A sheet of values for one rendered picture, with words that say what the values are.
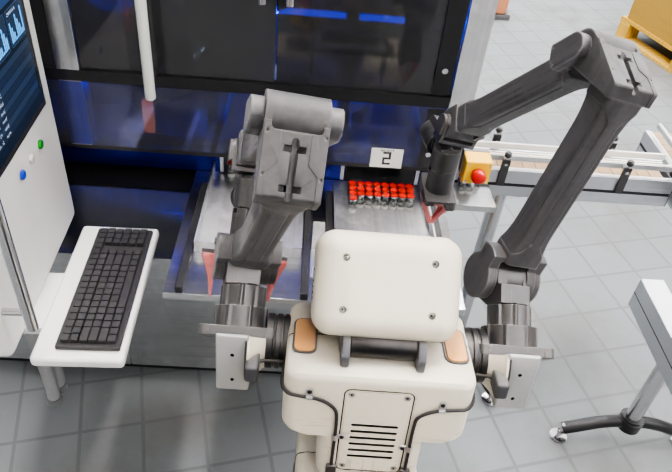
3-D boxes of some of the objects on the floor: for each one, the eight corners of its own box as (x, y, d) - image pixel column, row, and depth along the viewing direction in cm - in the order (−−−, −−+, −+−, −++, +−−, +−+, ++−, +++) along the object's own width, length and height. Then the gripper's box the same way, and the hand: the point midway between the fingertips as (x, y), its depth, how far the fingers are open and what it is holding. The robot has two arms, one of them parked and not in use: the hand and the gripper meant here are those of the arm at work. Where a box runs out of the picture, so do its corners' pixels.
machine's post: (384, 377, 244) (547, -386, 111) (400, 378, 245) (582, -382, 112) (385, 392, 239) (557, -389, 106) (402, 393, 239) (593, -385, 107)
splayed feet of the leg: (546, 426, 234) (558, 403, 225) (681, 432, 237) (698, 410, 228) (552, 446, 228) (564, 423, 219) (691, 452, 230) (708, 430, 222)
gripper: (424, 150, 140) (412, 207, 150) (429, 179, 132) (417, 236, 142) (456, 153, 140) (442, 209, 150) (463, 181, 132) (448, 238, 142)
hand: (430, 219), depth 145 cm, fingers closed
